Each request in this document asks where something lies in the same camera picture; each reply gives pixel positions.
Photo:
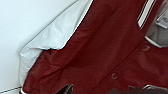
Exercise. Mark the white wardrobe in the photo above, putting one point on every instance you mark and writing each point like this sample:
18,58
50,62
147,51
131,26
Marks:
16,26

